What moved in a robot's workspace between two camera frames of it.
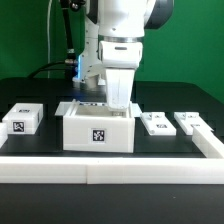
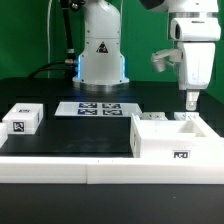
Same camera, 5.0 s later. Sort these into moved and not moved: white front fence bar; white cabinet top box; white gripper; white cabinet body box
Moved: white gripper; white cabinet body box
Not moved: white front fence bar; white cabinet top box
